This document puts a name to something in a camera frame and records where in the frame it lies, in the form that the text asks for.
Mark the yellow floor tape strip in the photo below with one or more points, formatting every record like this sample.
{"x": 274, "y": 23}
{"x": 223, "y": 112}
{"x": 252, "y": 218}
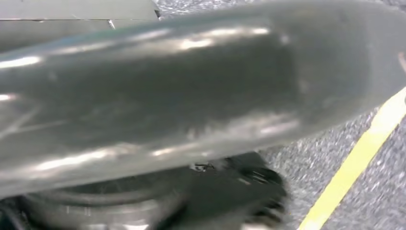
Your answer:
{"x": 358, "y": 158}

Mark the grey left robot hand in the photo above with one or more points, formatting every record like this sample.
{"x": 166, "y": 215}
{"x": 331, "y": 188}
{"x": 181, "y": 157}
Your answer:
{"x": 47, "y": 9}

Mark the glossy silver robot body shell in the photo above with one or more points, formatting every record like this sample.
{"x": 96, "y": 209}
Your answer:
{"x": 190, "y": 89}

